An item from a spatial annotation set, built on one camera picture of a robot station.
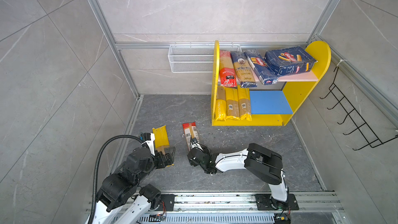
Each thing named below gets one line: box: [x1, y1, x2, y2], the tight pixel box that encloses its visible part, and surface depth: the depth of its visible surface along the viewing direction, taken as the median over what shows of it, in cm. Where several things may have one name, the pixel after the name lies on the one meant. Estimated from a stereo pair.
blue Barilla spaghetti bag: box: [244, 49, 279, 86], surface depth 74 cm
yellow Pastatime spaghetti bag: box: [215, 86, 227, 122], surface depth 92 cm
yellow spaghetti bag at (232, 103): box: [224, 87, 240, 121], surface depth 94 cm
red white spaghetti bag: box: [182, 121, 200, 152], surface depth 99 cm
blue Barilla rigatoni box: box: [264, 46, 319, 78], surface depth 73 cm
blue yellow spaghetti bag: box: [230, 50, 258, 89], surface depth 74 cm
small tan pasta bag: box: [152, 124, 170, 156], surface depth 97 cm
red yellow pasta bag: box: [219, 49, 238, 88], surface depth 74 cm
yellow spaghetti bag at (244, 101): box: [237, 85, 252, 122], surface depth 92 cm
